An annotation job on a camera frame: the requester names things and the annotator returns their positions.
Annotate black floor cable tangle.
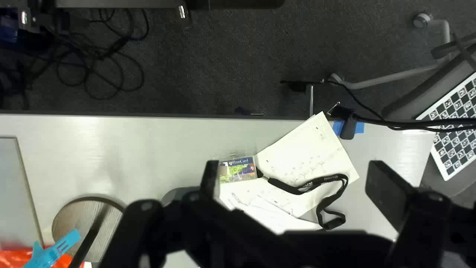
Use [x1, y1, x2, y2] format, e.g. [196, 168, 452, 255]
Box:
[0, 6, 150, 101]

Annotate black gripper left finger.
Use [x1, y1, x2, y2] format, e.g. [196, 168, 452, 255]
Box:
[100, 159, 241, 268]

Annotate small green yellow box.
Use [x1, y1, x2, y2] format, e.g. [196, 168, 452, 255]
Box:
[217, 155, 259, 185]

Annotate black lanyard strap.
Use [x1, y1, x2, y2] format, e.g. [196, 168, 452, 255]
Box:
[266, 171, 349, 231]

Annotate AprilTag calibration sheet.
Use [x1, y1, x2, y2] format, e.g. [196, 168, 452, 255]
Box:
[415, 73, 476, 183]

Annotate blue tape piece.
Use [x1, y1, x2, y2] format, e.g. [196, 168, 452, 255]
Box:
[330, 118, 366, 140]

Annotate black camera cable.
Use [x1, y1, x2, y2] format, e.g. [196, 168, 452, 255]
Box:
[326, 79, 476, 132]

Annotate black hanger stand brown base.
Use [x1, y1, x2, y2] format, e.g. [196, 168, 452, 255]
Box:
[50, 193, 129, 268]

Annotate white printed paper sheet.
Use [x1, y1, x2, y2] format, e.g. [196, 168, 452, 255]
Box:
[254, 110, 361, 195]
[214, 176, 324, 235]

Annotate orange plastic bag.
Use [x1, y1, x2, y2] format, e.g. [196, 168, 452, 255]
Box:
[0, 243, 88, 268]

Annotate black camera stand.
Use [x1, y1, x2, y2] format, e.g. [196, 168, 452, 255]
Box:
[279, 73, 360, 141]

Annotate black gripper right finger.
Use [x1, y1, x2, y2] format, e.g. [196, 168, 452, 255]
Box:
[364, 159, 454, 268]

